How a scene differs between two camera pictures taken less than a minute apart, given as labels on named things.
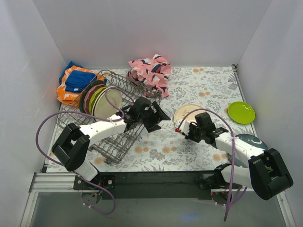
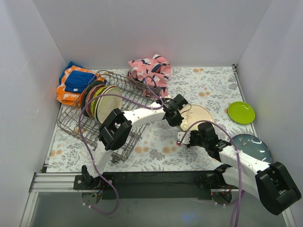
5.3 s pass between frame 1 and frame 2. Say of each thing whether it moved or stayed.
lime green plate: stayed
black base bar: stayed
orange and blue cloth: stayed
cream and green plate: moved
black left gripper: moved
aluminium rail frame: stayed
